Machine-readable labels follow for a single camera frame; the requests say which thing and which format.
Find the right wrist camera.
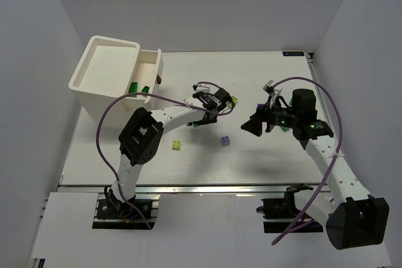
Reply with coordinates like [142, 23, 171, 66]
[263, 80, 283, 101]

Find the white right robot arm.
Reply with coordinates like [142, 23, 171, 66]
[241, 88, 389, 250]

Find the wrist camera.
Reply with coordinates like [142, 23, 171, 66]
[192, 83, 210, 93]
[263, 80, 283, 101]

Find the aluminium table edge rail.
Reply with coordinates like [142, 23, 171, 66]
[58, 183, 356, 195]

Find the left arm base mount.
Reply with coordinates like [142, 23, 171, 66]
[92, 186, 158, 230]

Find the yellow-green 2x2 lego brick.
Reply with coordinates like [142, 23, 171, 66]
[171, 140, 182, 151]

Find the purple 2x2 lego brick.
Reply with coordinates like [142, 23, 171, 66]
[220, 136, 231, 147]

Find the green upside-down 2x2 lego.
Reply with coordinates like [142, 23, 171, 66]
[141, 86, 150, 93]

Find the green upside-down 2x3 lego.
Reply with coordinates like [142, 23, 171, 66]
[128, 82, 138, 94]

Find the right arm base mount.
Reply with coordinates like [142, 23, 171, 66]
[256, 184, 313, 233]

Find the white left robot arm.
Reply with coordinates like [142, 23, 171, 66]
[111, 88, 234, 202]

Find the white drawer cabinet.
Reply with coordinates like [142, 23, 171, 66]
[68, 36, 141, 124]

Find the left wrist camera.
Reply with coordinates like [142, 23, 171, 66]
[192, 83, 210, 93]

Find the blue label sticker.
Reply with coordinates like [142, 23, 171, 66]
[282, 51, 305, 56]

